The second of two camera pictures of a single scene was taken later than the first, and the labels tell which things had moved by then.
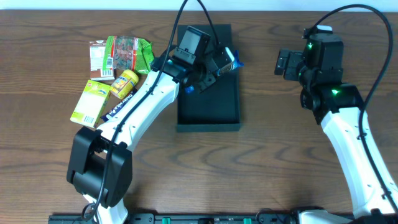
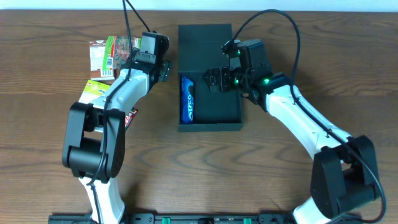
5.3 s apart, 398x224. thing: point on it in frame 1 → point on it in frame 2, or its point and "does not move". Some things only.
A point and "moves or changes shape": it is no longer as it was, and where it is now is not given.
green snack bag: [128, 53] does not move
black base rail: [201, 218] does not move
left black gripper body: [214, 63] → [165, 70]
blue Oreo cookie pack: [234, 65] moves or changes shape
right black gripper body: [285, 62] → [224, 78]
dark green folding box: [217, 108] does not move
